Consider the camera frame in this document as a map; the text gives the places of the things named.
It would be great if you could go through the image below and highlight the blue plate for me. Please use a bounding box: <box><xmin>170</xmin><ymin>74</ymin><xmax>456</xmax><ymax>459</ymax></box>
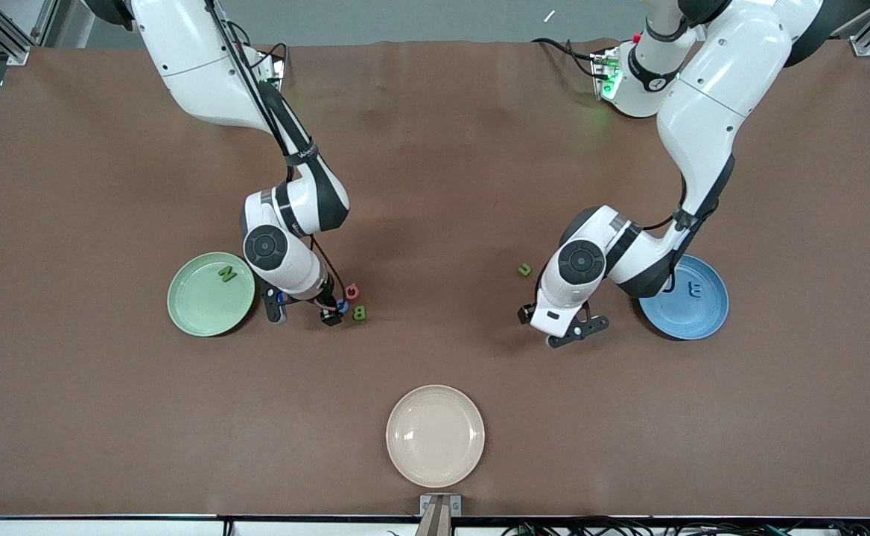
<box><xmin>638</xmin><ymin>253</ymin><xmax>730</xmax><ymax>341</ymax></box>

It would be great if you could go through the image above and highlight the black arm base cable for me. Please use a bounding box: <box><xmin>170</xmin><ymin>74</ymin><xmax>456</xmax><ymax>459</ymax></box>
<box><xmin>530</xmin><ymin>37</ymin><xmax>601</xmax><ymax>80</ymax></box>
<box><xmin>245</xmin><ymin>39</ymin><xmax>289</xmax><ymax>83</ymax></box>

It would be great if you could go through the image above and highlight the white table frame rail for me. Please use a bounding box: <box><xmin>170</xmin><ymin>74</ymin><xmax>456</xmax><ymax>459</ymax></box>
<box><xmin>0</xmin><ymin>516</ymin><xmax>870</xmax><ymax>536</ymax></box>

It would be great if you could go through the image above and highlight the beige plate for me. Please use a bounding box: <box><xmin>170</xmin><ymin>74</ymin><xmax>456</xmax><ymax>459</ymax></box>
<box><xmin>386</xmin><ymin>384</ymin><xmax>486</xmax><ymax>489</ymax></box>

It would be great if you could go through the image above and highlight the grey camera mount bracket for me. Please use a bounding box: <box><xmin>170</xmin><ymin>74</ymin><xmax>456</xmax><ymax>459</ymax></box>
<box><xmin>416</xmin><ymin>494</ymin><xmax>463</xmax><ymax>536</ymax></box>

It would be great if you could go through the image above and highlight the green plate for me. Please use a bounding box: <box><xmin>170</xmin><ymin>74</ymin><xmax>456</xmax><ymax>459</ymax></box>
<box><xmin>166</xmin><ymin>252</ymin><xmax>256</xmax><ymax>338</ymax></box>

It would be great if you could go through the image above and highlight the brown table mat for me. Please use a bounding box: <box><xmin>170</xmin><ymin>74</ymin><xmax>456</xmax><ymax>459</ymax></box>
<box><xmin>0</xmin><ymin>39</ymin><xmax>870</xmax><ymax>520</ymax></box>

